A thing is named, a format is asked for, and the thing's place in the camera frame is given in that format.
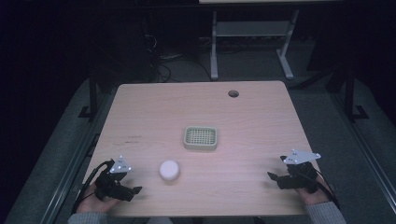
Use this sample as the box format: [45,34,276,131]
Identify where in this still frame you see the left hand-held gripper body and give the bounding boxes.
[93,155,133,202]

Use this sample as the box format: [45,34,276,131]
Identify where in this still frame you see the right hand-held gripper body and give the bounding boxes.
[279,148,322,194]

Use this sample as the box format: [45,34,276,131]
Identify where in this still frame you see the white round soap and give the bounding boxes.
[159,160,181,182]

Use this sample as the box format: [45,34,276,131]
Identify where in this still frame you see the green soap dish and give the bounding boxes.
[182,125,219,152]

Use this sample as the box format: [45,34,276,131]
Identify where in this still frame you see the person's left hand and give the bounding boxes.
[77,182,120,215]

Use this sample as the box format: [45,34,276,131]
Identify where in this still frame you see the person's right hand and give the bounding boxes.
[294,175,332,206]

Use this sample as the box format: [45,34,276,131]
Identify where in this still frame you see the black metal stand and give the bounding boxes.
[342,60,371,123]
[78,69,101,121]

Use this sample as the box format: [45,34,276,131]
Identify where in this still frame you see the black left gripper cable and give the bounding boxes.
[70,159,116,215]

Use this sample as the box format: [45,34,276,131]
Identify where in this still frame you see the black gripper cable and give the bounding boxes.
[70,159,116,215]
[298,169,341,210]

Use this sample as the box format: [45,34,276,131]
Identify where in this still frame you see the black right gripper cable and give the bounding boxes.
[298,169,341,210]

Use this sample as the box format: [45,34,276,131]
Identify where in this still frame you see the grey metal floor rail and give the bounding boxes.
[329,90,396,206]
[38,92,110,224]

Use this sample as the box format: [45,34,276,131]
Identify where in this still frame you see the bundle of black floor cables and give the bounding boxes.
[143,29,206,83]

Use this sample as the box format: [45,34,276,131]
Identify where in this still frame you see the white metal desk frame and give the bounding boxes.
[199,0,344,81]

